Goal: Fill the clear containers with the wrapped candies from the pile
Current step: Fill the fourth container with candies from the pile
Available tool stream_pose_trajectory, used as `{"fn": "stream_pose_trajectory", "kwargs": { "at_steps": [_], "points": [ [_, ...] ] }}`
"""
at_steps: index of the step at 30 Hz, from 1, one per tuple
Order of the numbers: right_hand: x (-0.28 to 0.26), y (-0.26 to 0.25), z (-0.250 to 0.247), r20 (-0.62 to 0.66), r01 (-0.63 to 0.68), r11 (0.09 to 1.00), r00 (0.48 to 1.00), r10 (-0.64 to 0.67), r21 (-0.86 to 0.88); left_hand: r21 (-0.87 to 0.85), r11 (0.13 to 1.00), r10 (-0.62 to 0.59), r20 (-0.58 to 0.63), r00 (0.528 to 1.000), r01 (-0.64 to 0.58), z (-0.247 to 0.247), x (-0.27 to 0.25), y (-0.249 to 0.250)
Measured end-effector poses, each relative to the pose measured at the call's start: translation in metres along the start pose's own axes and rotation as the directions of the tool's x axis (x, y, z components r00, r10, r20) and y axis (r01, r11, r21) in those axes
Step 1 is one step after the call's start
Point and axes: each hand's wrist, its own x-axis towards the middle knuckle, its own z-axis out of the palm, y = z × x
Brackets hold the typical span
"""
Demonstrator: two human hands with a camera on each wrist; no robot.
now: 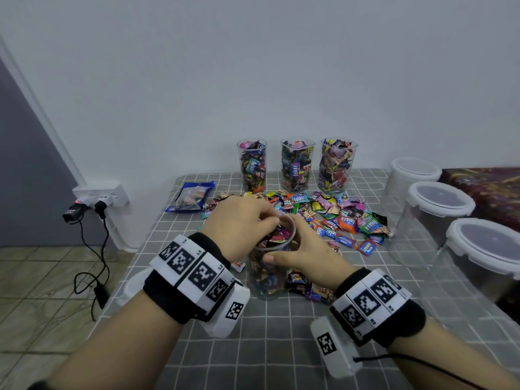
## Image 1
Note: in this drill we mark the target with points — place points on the grey grid tablecloth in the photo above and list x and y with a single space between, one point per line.
268 345

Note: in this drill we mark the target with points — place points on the person's left fingers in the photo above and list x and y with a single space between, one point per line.
268 221

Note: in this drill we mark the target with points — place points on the blue candy bag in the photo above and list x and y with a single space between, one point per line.
191 196

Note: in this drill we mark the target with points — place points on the batch of mixed wrapped candies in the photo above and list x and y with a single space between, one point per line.
335 166
252 170
297 168
268 276

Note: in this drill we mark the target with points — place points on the small heap of dark candies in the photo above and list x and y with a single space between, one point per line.
310 288

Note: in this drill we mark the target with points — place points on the person's left hand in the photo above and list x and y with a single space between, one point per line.
233 223

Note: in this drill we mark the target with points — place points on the clear plastic cup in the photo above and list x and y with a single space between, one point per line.
297 166
266 280
336 166
252 166

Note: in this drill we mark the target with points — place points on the pile of colourful wrapped candies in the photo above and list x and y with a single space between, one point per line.
341 219

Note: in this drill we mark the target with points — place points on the black plug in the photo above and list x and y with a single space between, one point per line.
100 207

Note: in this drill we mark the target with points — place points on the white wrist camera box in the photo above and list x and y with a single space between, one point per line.
227 312
331 349

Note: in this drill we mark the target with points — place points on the grey door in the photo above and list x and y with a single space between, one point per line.
28 178

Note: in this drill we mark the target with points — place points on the black wristband with marker tiles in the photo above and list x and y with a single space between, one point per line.
373 304
191 276

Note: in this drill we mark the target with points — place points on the person's right forearm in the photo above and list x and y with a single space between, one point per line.
451 357

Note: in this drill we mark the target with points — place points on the single red white candy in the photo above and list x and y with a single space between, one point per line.
238 266

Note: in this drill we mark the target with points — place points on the person's left forearm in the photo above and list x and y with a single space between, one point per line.
122 345

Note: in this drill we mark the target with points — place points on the black charger with red light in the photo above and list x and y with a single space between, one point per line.
75 213

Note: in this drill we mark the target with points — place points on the black power adapter brick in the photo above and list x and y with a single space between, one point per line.
101 295

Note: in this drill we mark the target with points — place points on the person's right thumb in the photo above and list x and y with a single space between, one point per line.
280 257

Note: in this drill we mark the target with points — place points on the person's right hand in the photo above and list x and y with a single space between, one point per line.
317 255

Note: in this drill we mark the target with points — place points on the clear container with white lid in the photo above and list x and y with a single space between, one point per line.
434 223
406 186
479 259

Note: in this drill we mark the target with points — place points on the dark patterned cloth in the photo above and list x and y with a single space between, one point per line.
487 190

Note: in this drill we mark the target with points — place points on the white wall socket strip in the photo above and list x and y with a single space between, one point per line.
109 192

